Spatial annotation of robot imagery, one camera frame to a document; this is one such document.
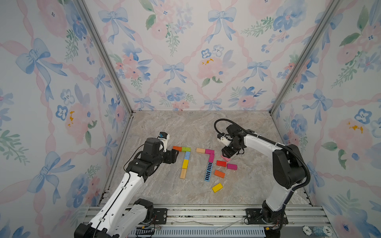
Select orange block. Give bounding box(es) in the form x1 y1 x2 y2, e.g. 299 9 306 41
214 170 225 179
173 146 182 152

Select light blue block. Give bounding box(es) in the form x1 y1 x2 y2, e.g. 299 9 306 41
184 152 191 160

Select yellow block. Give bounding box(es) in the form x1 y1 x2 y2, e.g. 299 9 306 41
212 183 223 193
182 159 189 170

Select striped natural wood block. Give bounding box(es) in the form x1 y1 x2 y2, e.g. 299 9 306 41
180 169 187 179

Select magenta block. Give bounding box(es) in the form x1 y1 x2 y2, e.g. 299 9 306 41
226 164 238 171
205 149 215 154

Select red block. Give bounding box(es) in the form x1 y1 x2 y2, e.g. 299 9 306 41
216 160 227 167

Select tan wooden block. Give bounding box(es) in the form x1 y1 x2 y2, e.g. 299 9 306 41
196 148 205 154

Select blue slotted block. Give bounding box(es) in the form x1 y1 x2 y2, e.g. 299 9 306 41
204 171 211 181
207 162 213 172

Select light pink block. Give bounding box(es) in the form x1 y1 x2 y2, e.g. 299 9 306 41
221 155 231 162

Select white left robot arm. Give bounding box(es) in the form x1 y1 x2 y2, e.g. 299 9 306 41
74 132 178 238

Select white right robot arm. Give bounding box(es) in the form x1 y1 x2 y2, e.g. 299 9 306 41
217 124 311 228

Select yellow block front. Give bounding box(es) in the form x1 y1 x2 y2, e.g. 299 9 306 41
212 183 223 193

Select white gear parts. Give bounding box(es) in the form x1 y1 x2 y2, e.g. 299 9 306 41
302 226 333 237

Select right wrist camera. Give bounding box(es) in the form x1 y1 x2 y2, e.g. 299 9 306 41
217 133 232 146

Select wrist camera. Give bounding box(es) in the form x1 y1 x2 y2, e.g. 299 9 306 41
158 131 170 152
217 133 232 146

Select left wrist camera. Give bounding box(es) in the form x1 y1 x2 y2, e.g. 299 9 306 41
158 131 170 152

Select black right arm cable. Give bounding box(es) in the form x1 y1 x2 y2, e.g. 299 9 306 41
213 118 311 191

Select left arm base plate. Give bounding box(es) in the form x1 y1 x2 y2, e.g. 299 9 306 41
142 208 168 225

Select aluminium front rail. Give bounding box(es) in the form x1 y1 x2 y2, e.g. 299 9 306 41
83 205 335 238

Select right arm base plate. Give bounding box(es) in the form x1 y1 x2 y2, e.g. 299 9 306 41
245 208 288 226

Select aluminium left corner post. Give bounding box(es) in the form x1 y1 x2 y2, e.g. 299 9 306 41
73 0 133 115

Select aluminium corner post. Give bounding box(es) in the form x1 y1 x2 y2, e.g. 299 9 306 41
73 0 133 115
269 0 341 116

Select aluminium right corner post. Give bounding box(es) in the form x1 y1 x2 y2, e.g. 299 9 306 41
269 0 341 116

